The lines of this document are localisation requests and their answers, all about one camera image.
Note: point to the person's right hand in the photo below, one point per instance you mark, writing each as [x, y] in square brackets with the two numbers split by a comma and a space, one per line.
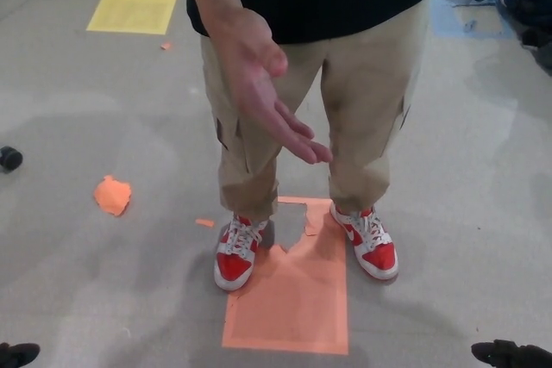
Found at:
[254, 75]

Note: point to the robot's black right hand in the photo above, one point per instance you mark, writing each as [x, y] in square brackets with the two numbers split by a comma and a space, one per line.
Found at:
[513, 355]

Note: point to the robot's black left hand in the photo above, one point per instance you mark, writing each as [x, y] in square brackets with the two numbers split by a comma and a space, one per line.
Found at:
[17, 356]

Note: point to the person's left red white sneaker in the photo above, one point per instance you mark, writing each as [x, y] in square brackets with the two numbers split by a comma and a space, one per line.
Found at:
[377, 256]

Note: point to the person's red white sneaker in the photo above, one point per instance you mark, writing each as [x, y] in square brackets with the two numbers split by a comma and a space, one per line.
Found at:
[377, 256]
[233, 264]

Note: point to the person's right red white sneaker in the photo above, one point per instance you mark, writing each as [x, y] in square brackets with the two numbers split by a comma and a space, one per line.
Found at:
[233, 264]

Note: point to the tiny orange paper scrap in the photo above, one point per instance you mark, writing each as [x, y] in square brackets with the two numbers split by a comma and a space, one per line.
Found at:
[166, 46]

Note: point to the beige cargo trousers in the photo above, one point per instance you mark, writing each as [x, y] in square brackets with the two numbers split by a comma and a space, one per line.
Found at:
[366, 105]

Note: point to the long orange paper scrap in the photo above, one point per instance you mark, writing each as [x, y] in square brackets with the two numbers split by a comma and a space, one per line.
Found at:
[205, 222]

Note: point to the crumpled orange paper piece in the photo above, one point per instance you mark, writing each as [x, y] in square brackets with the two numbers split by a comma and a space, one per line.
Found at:
[112, 195]

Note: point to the blue paper sheet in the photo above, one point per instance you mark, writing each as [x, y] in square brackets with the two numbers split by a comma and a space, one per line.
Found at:
[444, 23]

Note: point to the black caster wheel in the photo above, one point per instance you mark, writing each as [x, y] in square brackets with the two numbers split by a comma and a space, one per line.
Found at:
[9, 159]

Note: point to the torn orange paper sheet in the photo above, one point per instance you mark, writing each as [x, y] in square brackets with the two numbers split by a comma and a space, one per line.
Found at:
[293, 307]

